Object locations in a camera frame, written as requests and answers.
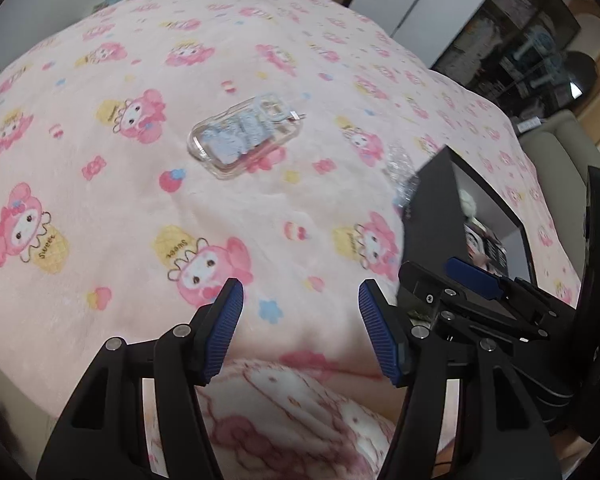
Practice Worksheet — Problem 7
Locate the black storage box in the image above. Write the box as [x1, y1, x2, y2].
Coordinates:
[400, 145, 537, 311]

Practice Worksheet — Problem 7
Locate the black packet with white print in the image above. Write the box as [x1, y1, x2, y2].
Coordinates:
[464, 225, 507, 276]

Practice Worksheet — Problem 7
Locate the black round object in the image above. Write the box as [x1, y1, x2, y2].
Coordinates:
[562, 51, 600, 101]

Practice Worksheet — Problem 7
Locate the clear phone case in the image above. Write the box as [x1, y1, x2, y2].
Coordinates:
[187, 94, 307, 181]

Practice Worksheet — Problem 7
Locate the pink printed blanket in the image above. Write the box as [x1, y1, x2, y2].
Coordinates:
[0, 0, 581, 411]

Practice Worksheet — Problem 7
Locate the cream fluffy ball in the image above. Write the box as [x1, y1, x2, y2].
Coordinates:
[457, 185, 483, 226]

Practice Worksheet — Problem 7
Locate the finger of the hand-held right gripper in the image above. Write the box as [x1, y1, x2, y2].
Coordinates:
[397, 260, 556, 345]
[444, 256, 576, 322]

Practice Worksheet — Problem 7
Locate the clear plastic wrapper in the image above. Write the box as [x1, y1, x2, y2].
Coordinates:
[386, 142, 417, 208]

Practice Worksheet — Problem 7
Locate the dark display cabinet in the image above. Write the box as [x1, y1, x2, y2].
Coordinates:
[430, 0, 600, 126]

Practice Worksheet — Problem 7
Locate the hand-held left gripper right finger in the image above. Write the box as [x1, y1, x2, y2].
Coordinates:
[357, 280, 566, 480]

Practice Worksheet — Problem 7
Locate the white wardrobe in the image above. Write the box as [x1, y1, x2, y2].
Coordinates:
[347, 0, 511, 68]

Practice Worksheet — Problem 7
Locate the white pink printed cloth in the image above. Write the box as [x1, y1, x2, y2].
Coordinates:
[142, 355, 456, 480]

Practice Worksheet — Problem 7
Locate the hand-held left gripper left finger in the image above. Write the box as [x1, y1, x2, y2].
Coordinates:
[42, 277, 246, 480]

